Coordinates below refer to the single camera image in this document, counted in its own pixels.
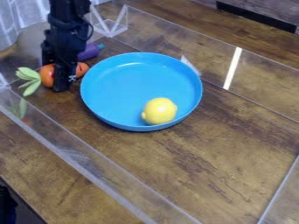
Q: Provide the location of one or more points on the blue round tray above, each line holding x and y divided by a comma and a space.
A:
120, 84

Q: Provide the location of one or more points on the yellow toy lemon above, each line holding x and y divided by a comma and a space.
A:
159, 111

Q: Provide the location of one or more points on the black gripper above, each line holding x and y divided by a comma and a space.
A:
64, 42

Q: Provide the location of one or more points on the clear acrylic enclosure wall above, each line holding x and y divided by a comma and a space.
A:
222, 168

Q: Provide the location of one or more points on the orange toy carrot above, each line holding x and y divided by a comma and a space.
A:
35, 78

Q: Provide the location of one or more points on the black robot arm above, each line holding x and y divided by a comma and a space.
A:
68, 10

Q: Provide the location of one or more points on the purple toy eggplant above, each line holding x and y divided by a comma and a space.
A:
91, 51

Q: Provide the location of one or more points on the white grid curtain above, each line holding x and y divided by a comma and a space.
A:
19, 14

